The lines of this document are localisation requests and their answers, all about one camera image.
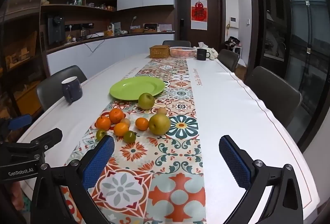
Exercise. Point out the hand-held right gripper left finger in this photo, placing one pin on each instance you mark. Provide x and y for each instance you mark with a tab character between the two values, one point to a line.
99	159

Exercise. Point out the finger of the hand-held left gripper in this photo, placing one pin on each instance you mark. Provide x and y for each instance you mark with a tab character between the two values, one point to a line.
47	136
19	121

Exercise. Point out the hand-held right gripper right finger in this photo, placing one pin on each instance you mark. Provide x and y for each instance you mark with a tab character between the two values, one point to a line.
236	162

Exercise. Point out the small green mandarin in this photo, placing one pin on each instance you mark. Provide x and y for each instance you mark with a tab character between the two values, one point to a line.
100	133
129	136

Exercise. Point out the orange mandarin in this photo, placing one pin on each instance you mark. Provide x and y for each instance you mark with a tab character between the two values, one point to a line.
121	129
103	122
116	115
142	123

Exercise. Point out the small brown fruit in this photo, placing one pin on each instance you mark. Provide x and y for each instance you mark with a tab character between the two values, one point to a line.
162	111
126	121

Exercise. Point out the yellow-green pear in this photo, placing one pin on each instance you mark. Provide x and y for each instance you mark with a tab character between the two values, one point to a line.
159	124

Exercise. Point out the green apple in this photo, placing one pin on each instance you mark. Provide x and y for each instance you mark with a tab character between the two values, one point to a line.
147	101

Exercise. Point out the green plate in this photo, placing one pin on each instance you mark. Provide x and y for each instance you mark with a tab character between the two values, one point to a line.
134	87

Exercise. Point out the person's left hand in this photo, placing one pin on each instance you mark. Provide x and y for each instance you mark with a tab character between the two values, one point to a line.
16	197

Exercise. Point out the grey chair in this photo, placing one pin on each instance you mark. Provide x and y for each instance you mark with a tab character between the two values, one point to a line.
273	95
51	85
176	43
229	59

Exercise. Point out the dark blue mug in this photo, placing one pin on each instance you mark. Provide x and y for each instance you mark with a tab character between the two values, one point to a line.
72	91

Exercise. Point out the patterned table runner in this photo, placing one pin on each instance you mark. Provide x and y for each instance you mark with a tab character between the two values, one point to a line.
167	157

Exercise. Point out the black coffee machine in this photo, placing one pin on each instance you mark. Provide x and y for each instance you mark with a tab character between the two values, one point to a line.
55	29

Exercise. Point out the glass kettle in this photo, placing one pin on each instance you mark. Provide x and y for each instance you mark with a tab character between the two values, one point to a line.
84	33

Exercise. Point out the white plush toy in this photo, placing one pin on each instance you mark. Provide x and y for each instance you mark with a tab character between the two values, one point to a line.
213	54

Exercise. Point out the black power strip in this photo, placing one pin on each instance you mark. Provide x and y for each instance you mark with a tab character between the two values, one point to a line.
77	26

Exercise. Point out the black mug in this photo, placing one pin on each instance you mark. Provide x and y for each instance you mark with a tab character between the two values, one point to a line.
201	54

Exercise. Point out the white counter cabinet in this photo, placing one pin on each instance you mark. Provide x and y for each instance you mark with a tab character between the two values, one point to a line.
123	46

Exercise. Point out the dark bag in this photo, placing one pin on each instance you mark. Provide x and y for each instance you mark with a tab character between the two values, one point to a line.
233	41

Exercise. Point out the pink plastic basket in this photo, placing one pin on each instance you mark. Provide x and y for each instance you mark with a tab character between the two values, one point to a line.
181	52

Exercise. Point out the wicker basket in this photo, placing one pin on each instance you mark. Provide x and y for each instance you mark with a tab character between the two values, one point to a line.
159	52

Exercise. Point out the green box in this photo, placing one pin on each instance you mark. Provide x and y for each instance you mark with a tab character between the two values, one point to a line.
117	27

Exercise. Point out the hanging gold ornament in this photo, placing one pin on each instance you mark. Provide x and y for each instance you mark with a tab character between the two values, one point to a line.
228	29

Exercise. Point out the shallow woven tray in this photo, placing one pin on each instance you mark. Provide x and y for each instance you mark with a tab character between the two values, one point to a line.
137	30

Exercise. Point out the glass sliding door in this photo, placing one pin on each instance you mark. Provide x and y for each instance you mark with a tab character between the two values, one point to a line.
304	46

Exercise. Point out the white intercom panel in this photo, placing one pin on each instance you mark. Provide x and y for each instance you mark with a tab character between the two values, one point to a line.
234	21

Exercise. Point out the black countertop appliance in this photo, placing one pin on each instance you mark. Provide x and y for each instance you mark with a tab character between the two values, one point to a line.
150	27

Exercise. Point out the white sign card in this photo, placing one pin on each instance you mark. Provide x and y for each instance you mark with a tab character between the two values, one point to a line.
165	27

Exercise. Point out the door lock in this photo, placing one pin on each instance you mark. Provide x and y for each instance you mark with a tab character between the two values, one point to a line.
182	24

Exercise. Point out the red door poster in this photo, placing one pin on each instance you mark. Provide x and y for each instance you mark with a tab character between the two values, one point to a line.
199	14

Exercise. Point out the dark wooden door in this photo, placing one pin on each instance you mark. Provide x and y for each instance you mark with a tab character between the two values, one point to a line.
185	7

